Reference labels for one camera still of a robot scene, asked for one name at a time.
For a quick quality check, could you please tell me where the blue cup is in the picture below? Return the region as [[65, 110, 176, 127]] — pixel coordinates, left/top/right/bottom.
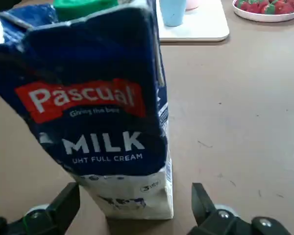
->
[[159, 0, 187, 27]]

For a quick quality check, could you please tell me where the pink bowl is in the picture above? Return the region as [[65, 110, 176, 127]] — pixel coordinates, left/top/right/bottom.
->
[[185, 0, 200, 11]]

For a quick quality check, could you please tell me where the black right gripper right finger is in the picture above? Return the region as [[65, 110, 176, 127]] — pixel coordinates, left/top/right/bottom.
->
[[186, 183, 292, 235]]

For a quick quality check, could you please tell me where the white rectangular tray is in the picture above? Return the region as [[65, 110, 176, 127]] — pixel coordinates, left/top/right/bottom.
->
[[158, 0, 230, 43]]

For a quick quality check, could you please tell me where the pink plate with strawberries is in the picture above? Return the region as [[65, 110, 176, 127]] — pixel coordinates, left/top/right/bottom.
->
[[232, 0, 294, 23]]

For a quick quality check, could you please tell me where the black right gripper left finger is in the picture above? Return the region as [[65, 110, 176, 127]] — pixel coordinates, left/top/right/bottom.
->
[[0, 182, 79, 235]]

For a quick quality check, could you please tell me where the blue white milk carton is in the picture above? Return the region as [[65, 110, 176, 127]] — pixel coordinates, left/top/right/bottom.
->
[[0, 0, 174, 220]]

